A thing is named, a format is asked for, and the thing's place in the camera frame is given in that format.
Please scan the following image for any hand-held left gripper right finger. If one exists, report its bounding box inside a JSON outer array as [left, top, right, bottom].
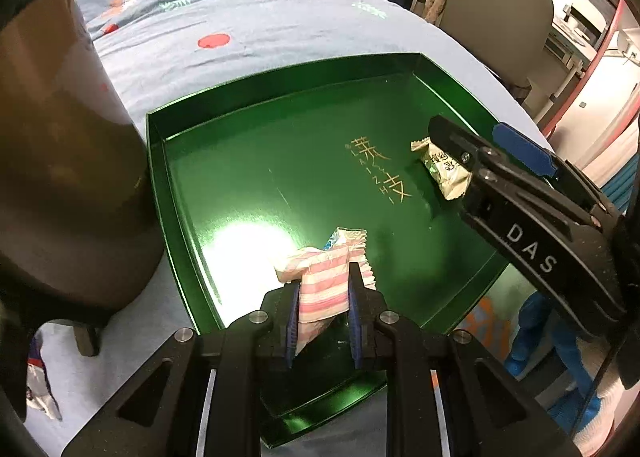
[[347, 262, 583, 457]]

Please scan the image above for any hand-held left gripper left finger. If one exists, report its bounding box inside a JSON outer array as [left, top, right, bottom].
[[62, 282, 301, 457]]

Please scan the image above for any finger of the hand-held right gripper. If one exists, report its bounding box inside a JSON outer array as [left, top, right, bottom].
[[492, 122, 626, 223], [428, 114, 628, 338]]

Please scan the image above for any pink striped candy packet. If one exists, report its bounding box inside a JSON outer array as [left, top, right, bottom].
[[274, 226, 377, 357]]

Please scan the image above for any gold candy packet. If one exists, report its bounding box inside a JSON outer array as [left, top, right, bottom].
[[411, 137, 473, 201]]

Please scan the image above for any green metal tray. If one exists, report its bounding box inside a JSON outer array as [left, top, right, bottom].
[[145, 52, 543, 448]]

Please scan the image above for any white desk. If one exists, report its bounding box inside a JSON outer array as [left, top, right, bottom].
[[542, 0, 603, 80]]

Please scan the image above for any grey chair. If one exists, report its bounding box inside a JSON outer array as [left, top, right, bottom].
[[425, 0, 557, 88]]

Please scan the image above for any white and red snack packet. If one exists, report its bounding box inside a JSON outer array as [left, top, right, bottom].
[[25, 337, 64, 422]]

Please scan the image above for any blue printed blanket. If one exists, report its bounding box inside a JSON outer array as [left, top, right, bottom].
[[25, 0, 556, 457]]

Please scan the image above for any brown leather chair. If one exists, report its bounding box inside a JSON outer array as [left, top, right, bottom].
[[0, 0, 166, 358]]

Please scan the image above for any black cable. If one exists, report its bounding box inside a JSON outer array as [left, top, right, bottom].
[[570, 352, 613, 438]]

